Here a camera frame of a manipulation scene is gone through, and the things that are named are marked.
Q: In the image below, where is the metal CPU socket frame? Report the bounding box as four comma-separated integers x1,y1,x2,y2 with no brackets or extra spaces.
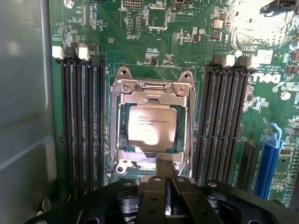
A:
108,66,197,181

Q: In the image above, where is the short black expansion slot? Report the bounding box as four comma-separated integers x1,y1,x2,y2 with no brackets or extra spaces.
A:
237,139,258,196

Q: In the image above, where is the black debug pin header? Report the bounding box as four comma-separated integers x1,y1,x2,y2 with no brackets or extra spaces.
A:
123,0,142,9

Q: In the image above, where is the green Dell motherboard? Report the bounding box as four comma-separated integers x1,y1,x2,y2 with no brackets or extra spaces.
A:
48,0,299,209

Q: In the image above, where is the white sticker label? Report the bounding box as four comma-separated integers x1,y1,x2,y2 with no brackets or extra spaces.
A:
255,49,274,68

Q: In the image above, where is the long blue expansion slot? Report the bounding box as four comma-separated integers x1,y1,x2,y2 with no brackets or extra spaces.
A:
254,120,285,200

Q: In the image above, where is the grey metal PC case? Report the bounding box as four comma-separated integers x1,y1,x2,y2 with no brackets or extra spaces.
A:
0,0,60,224

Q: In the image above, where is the RAM slot with black latch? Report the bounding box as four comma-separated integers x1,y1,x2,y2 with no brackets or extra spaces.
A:
90,56,107,191
193,54,225,185
64,46,85,196
214,56,249,187

